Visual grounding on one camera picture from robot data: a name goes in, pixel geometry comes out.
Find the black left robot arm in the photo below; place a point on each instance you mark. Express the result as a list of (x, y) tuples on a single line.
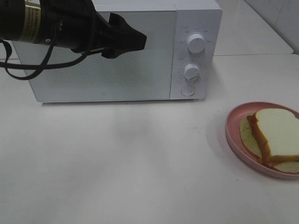
[(20, 21)]

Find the white microwave knob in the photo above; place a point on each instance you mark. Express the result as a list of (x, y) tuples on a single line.
[(196, 43), (191, 71)]

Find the white bread sandwich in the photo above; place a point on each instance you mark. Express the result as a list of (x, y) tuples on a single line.
[(272, 136)]

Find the round door release button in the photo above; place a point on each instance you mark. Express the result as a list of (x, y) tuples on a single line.
[(188, 90)]

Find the white microwave door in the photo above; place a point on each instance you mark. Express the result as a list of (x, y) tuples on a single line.
[(138, 75)]

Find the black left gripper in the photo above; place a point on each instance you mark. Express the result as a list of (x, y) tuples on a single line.
[(79, 21)]

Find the white microwave oven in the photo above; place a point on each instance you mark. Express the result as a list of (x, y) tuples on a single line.
[(192, 16)]

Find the pink plate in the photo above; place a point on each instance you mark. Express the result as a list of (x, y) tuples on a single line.
[(232, 133)]

